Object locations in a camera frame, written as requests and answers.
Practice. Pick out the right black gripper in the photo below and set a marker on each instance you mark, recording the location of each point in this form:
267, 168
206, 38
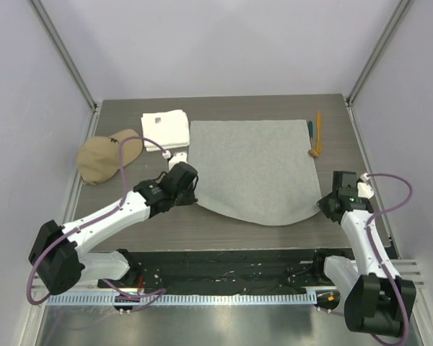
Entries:
322, 204

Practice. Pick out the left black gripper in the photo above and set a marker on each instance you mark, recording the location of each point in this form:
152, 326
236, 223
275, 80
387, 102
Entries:
190, 198

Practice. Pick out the grey cloth napkin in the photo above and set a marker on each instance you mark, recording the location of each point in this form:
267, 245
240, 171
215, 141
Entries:
258, 171

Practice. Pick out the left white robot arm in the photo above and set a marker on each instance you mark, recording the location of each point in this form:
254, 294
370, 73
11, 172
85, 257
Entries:
62, 254

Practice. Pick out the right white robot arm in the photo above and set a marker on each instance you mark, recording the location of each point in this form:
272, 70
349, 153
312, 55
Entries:
374, 298

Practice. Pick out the white folded towel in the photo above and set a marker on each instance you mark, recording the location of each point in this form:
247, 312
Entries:
169, 129

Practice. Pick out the yellow wooden knife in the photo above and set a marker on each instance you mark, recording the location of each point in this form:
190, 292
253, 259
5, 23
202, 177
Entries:
319, 121

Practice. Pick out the tan baseball cap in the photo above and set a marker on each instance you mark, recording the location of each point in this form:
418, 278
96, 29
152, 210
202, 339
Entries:
98, 160

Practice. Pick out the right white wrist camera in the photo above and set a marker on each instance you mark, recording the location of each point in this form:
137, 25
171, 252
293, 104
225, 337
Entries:
364, 187

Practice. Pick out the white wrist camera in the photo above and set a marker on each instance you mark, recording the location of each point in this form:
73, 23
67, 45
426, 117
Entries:
173, 159
364, 187

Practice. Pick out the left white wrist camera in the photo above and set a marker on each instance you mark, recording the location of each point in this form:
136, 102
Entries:
173, 159

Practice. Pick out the green handled wooden spoon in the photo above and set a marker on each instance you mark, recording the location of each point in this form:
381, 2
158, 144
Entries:
312, 150

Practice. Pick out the left aluminium frame post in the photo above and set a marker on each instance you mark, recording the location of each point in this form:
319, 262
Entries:
55, 38

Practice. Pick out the aluminium frame post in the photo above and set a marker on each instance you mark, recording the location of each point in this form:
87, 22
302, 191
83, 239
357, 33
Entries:
398, 15
55, 38

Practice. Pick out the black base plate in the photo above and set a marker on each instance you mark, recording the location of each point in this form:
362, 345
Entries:
228, 273

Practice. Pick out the perforated cable duct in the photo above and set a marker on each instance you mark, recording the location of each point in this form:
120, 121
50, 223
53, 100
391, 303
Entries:
105, 298

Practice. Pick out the right aluminium frame post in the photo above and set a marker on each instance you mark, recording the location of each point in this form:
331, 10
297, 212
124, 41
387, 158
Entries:
398, 15

